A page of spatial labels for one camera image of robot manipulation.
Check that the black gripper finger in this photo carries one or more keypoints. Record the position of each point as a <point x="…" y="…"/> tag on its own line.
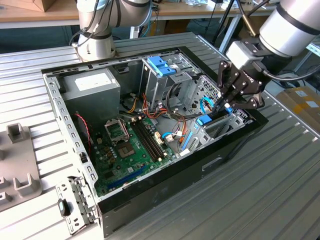
<point x="257" y="102"/>
<point x="223" y="75"/>

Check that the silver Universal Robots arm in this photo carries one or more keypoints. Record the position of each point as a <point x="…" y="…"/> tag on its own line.
<point x="287" y="30"/>

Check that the grey metal disk bay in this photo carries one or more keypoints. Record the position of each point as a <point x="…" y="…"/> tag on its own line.
<point x="197" y="137"/>

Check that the cardboard box with labels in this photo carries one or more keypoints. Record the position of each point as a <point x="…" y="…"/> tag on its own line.
<point x="300" y="110"/>

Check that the grey metal drive cage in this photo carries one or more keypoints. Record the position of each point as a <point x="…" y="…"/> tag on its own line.
<point x="155" y="85"/>

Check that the metal slat shelf table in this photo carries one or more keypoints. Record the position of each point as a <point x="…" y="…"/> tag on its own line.
<point x="315" y="48"/>

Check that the long wooden desk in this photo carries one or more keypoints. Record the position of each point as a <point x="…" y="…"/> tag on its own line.
<point x="187" y="11"/>

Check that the black RAM slot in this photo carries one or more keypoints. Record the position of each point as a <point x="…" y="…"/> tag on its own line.
<point x="149" y="140"/>
<point x="152" y="140"/>
<point x="146" y="140"/>
<point x="143" y="140"/>

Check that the black open PC case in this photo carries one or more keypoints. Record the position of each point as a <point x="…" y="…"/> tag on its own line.
<point x="175" y="180"/>

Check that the CPU socket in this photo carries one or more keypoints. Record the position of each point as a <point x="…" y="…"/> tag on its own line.
<point x="126" y="150"/>

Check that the grey power supply unit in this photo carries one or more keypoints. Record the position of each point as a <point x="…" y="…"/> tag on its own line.
<point x="95" y="100"/>

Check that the blue expansion slot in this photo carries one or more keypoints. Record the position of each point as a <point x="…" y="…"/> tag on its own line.
<point x="127" y="177"/>

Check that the green motherboard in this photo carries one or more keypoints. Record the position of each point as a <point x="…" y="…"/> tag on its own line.
<point x="117" y="170"/>

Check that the black case fan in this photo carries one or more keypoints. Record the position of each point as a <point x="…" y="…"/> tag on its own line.
<point x="81" y="135"/>

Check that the brown wooden box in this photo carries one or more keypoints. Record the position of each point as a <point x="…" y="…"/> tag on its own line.
<point x="45" y="3"/>

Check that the grey parts rack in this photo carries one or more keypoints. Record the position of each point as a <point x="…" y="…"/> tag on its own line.
<point x="17" y="160"/>

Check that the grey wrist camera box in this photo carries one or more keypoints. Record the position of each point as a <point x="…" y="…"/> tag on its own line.
<point x="240" y="56"/>

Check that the metal card retention bracket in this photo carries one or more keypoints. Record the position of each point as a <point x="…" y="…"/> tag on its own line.
<point x="82" y="197"/>

